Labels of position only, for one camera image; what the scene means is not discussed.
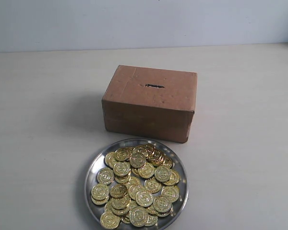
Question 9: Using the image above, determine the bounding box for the gold coin front centre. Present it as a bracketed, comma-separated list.
[130, 206, 148, 227]

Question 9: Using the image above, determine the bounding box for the gold coin right side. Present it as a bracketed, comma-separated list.
[154, 165, 171, 182]

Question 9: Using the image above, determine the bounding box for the round steel plate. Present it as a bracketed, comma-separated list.
[80, 138, 189, 230]

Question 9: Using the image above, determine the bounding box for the gold coin front right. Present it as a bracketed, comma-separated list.
[153, 195, 172, 213]

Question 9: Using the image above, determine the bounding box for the gold coin rear left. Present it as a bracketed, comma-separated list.
[104, 152, 118, 168]

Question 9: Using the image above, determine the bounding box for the brown cardboard slotted box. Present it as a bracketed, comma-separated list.
[102, 65, 197, 143]

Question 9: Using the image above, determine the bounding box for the gold coin left side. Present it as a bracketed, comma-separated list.
[96, 167, 114, 185]

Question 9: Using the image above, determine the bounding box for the gold coin front left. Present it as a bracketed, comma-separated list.
[100, 212, 120, 230]

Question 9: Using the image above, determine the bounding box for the gold coin centre top pile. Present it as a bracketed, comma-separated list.
[138, 162, 155, 179]

